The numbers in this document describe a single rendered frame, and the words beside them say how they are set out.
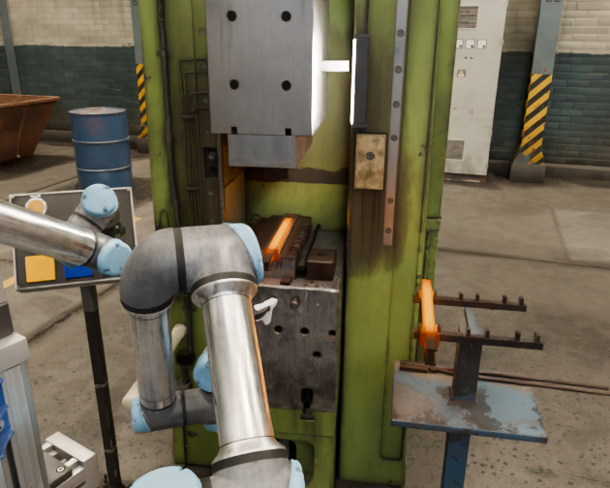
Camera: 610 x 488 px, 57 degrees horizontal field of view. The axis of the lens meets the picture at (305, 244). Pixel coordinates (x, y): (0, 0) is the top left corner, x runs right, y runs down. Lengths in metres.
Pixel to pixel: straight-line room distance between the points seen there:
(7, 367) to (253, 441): 0.35
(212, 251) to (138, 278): 0.13
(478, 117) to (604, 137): 1.60
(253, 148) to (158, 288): 0.78
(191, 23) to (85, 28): 7.67
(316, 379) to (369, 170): 0.69
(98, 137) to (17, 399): 5.44
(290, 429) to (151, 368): 0.95
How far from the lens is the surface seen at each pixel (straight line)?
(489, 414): 1.67
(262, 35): 1.64
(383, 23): 1.75
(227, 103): 1.68
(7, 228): 1.12
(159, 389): 1.19
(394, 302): 1.95
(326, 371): 1.85
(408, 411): 1.63
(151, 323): 1.07
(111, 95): 9.33
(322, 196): 2.18
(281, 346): 1.83
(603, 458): 2.79
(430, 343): 1.37
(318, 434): 2.01
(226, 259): 0.97
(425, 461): 2.53
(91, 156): 6.29
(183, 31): 1.85
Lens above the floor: 1.64
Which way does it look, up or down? 20 degrees down
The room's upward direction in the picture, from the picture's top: straight up
